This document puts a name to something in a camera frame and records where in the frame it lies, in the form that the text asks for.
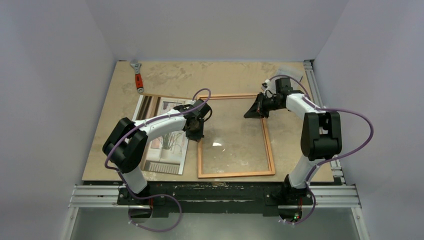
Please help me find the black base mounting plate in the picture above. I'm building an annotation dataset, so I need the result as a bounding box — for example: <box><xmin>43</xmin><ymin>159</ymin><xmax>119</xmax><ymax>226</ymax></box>
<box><xmin>117</xmin><ymin>181</ymin><xmax>314</xmax><ymax>219</ymax></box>

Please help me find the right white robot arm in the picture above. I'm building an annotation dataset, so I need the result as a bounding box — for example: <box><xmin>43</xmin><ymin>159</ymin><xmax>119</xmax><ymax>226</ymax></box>
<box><xmin>243</xmin><ymin>75</ymin><xmax>342</xmax><ymax>204</ymax></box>

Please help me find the aluminium rail frame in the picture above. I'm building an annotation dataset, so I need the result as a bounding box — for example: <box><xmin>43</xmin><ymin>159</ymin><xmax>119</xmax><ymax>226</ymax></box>
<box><xmin>69</xmin><ymin>61</ymin><xmax>370</xmax><ymax>240</ymax></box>

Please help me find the plant photo print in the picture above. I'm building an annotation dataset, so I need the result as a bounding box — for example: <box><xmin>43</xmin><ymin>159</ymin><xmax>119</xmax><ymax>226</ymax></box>
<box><xmin>132</xmin><ymin>95</ymin><xmax>192</xmax><ymax>175</ymax></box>

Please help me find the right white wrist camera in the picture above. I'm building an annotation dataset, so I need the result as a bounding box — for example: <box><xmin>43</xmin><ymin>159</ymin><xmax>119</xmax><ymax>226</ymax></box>
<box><xmin>261</xmin><ymin>79</ymin><xmax>276</xmax><ymax>98</ymax></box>

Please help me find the copper wooden picture frame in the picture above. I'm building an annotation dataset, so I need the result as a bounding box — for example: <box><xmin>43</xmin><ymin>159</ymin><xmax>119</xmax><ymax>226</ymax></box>
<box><xmin>197</xmin><ymin>93</ymin><xmax>276</xmax><ymax>179</ymax></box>

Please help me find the clear plastic screw box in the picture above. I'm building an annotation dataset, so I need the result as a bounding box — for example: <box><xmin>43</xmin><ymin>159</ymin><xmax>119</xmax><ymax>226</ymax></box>
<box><xmin>275</xmin><ymin>65</ymin><xmax>303</xmax><ymax>82</ymax></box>

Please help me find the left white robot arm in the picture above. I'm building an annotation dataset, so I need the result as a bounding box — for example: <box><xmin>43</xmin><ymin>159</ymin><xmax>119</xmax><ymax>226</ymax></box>
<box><xmin>102</xmin><ymin>99</ymin><xmax>212</xmax><ymax>205</ymax></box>

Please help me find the red handled adjustable wrench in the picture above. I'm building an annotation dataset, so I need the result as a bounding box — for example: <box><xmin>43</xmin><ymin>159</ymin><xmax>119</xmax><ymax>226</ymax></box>
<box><xmin>130</xmin><ymin>59</ymin><xmax>144</xmax><ymax>94</ymax></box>

